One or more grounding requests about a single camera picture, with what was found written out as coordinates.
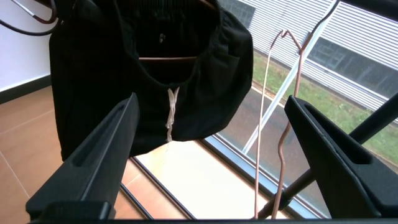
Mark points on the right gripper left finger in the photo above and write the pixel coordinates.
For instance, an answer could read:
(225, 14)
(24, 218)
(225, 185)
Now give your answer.
(99, 180)

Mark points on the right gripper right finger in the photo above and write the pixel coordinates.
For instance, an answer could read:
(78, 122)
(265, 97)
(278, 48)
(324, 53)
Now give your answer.
(342, 186)

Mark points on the black garment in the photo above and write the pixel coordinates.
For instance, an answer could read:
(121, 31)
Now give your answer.
(93, 77)

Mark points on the pink clothes hanger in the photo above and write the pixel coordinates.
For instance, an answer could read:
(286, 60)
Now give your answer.
(281, 155)
(168, 58)

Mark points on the black clothes rack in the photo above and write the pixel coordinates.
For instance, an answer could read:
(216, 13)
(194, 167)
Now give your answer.
(373, 121)

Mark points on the window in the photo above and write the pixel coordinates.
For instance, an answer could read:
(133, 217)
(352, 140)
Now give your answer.
(342, 77)

